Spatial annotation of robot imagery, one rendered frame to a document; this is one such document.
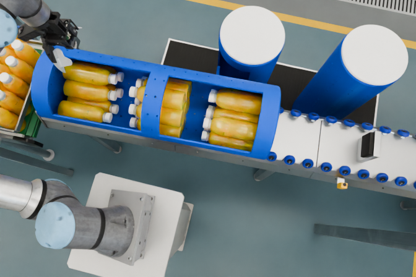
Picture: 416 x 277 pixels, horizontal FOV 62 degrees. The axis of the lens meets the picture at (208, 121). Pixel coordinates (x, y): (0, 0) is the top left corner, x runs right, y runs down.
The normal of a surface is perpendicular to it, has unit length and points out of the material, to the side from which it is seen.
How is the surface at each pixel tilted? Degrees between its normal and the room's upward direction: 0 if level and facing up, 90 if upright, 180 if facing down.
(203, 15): 0
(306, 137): 0
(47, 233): 38
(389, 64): 0
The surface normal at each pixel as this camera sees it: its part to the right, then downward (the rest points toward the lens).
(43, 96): -0.12, 0.42
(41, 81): -0.06, 0.07
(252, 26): 0.00, -0.25
